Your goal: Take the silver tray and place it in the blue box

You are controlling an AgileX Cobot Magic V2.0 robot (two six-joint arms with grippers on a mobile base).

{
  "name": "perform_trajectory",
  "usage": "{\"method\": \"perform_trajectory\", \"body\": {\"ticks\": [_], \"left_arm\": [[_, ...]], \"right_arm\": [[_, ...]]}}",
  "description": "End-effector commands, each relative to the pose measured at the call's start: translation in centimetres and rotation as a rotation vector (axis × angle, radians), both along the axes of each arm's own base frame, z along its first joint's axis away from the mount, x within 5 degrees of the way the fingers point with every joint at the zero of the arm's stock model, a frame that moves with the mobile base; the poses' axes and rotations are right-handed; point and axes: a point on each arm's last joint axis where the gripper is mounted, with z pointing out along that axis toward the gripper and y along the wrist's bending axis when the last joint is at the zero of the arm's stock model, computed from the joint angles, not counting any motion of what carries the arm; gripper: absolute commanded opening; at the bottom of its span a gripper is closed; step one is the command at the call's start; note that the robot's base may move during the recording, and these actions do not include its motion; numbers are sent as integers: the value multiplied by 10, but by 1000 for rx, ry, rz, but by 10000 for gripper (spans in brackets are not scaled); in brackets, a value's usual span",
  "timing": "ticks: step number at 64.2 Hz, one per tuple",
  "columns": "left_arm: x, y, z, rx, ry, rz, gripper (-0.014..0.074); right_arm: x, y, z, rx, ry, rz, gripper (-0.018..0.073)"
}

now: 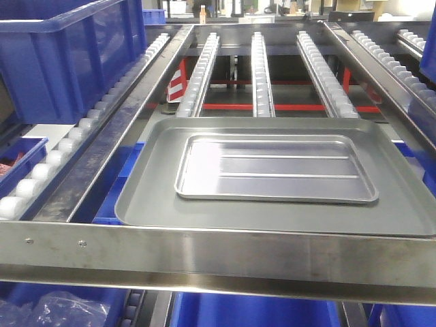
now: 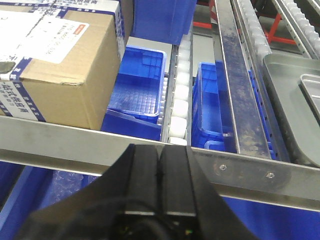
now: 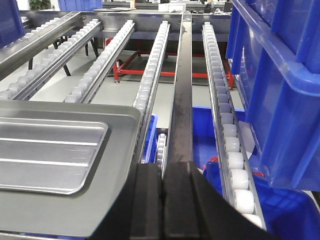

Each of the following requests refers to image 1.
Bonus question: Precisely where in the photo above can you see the large grey metal tray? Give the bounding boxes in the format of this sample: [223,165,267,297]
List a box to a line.
[115,117,435,237]

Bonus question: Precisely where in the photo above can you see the steel divider rail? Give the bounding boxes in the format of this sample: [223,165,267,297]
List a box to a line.
[32,25,195,223]
[317,21,435,152]

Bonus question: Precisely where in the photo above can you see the left steel divider rail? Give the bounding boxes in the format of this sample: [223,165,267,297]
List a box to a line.
[32,25,195,223]

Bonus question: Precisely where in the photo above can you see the right white roller track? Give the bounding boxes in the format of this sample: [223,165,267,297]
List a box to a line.
[352,30,435,117]

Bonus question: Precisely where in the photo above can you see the large blue plastic bin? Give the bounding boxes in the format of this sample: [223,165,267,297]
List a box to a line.
[1,1,146,124]

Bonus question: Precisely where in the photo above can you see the left white roller track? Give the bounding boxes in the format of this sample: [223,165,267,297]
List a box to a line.
[1,33,170,221]

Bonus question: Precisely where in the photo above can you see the clear plastic bag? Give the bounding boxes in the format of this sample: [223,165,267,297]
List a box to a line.
[1,291,111,326]

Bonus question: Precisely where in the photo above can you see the small blue parts bin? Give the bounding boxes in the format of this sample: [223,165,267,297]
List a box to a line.
[1,137,48,198]

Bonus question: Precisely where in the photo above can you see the right steel divider rail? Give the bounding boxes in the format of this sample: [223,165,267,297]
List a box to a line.
[317,21,435,152]

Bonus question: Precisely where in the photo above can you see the middle white roller track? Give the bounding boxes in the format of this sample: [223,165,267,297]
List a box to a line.
[251,31,275,118]

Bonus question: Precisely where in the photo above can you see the stainless steel front rail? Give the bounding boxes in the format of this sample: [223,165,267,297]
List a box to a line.
[1,221,435,305]

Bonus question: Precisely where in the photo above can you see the lower blue bin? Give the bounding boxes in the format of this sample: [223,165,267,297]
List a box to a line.
[170,292,340,326]

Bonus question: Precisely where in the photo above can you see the white roller track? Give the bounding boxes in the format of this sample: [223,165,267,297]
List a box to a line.
[296,31,360,119]
[1,33,170,221]
[352,30,435,117]
[176,33,220,118]
[251,31,275,118]

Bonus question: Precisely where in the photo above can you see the small silver metal tray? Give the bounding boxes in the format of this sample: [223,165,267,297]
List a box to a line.
[174,133,379,204]

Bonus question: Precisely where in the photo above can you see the red steel frame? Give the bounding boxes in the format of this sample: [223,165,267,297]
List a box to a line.
[167,58,380,114]

